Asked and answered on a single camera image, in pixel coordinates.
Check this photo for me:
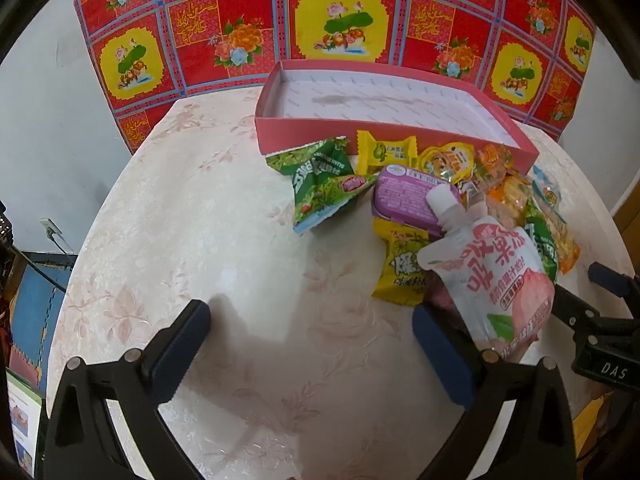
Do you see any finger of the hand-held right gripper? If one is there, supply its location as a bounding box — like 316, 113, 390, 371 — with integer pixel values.
587, 261, 640, 306
552, 284, 640, 341

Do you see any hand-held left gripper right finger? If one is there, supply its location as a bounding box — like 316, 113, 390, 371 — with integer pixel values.
412, 304, 578, 480

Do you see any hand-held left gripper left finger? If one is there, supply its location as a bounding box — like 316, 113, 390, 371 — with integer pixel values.
42, 299, 212, 480

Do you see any orange cracker packet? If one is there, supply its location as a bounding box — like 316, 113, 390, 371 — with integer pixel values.
542, 207, 582, 275

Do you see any white peach juice pouch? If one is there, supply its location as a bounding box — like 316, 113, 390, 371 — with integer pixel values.
416, 182, 557, 364

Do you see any yellow snack packet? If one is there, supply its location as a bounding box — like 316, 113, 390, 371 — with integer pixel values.
372, 217, 442, 308

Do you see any blue edged clear packet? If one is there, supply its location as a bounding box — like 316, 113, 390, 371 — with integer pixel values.
531, 165, 564, 209

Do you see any clear wafer packet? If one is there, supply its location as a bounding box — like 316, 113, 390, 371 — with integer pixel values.
487, 175, 534, 232

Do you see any purple tin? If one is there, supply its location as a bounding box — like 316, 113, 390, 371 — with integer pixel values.
371, 165, 468, 239

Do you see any orange rimmed jelly cup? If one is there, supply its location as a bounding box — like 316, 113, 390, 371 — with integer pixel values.
419, 142, 476, 184

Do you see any green twin snack packet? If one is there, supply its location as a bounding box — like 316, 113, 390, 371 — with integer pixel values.
265, 137, 379, 234

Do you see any small yellow candy packet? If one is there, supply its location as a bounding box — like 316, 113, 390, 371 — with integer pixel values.
356, 130, 419, 169

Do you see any pink cardboard box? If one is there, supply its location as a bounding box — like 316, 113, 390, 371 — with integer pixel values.
255, 59, 537, 175

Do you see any brown wooden furniture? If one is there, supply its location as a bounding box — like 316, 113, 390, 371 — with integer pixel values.
612, 160, 640, 281

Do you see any blue floor mat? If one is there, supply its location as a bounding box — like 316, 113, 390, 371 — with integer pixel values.
7, 247, 79, 386

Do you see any printed paper sheet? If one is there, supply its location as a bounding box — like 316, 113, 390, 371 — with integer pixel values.
7, 380, 46, 476

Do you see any red printed blanket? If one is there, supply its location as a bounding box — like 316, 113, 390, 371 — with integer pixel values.
74, 0, 597, 156

